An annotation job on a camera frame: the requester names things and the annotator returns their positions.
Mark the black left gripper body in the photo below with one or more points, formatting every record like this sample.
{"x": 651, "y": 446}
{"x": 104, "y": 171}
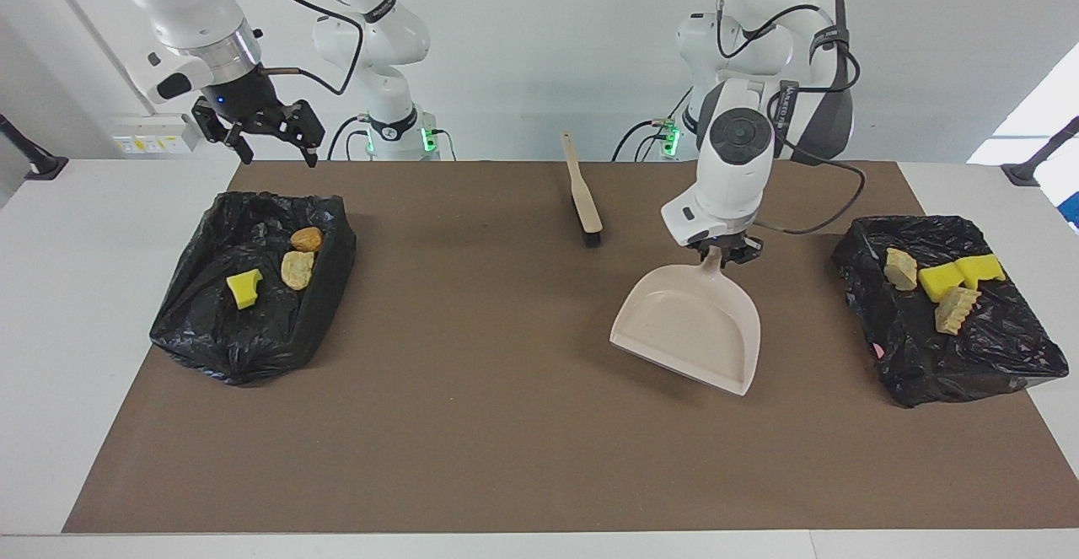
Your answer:
{"x": 727, "y": 243}

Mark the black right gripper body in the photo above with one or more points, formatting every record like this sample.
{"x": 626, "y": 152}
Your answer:
{"x": 244, "y": 97}

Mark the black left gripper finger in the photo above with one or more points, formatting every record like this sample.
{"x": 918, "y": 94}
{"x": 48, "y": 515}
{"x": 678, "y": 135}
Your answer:
{"x": 701, "y": 251}
{"x": 742, "y": 254}

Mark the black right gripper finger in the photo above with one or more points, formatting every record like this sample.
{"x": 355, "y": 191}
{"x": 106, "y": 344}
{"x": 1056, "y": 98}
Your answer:
{"x": 305, "y": 125}
{"x": 223, "y": 125}

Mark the beige plastic dustpan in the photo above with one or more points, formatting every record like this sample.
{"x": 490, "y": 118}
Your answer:
{"x": 687, "y": 327}

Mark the brown bread roll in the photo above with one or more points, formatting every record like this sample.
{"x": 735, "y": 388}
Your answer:
{"x": 306, "y": 239}

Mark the beige hand brush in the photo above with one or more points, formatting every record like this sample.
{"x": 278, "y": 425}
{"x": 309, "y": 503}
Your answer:
{"x": 586, "y": 205}

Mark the striped tan bread piece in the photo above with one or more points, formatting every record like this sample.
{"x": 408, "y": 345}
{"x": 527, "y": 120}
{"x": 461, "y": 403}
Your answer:
{"x": 297, "y": 270}

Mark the yellow sponge piece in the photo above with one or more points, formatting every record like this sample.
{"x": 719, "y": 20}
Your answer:
{"x": 244, "y": 287}
{"x": 941, "y": 281}
{"x": 980, "y": 268}

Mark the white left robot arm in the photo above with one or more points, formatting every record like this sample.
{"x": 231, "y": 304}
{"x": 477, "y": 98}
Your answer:
{"x": 733, "y": 171}

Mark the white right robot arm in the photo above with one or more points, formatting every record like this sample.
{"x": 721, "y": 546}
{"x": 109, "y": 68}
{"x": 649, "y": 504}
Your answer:
{"x": 392, "y": 36}

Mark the black bag lined bin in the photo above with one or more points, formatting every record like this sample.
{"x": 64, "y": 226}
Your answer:
{"x": 969, "y": 357}
{"x": 219, "y": 340}

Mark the black clamp stand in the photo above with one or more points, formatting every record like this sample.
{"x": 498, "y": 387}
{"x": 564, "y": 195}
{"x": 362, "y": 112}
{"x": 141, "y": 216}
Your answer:
{"x": 1033, "y": 167}
{"x": 38, "y": 163}

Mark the brown table mat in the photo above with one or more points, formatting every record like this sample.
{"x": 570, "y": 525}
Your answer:
{"x": 506, "y": 458}

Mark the blue object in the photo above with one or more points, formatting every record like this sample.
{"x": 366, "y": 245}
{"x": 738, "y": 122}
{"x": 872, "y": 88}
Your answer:
{"x": 1072, "y": 212}

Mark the white wall outlet box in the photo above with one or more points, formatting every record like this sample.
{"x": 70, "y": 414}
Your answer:
{"x": 156, "y": 133}

